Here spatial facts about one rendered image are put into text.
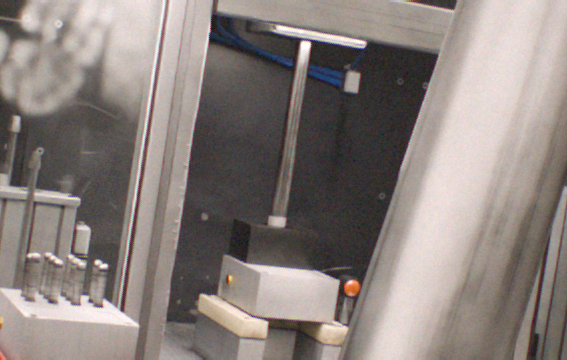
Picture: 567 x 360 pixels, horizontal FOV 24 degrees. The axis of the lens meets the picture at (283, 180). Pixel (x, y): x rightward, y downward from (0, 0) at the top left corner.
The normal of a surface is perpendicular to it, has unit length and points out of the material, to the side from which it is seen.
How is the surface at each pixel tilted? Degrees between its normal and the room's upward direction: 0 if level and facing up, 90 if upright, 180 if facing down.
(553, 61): 79
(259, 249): 90
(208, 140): 90
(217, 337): 90
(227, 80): 90
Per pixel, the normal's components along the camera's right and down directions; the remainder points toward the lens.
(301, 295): 0.37, 0.11
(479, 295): 0.28, -0.11
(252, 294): -0.92, -0.12
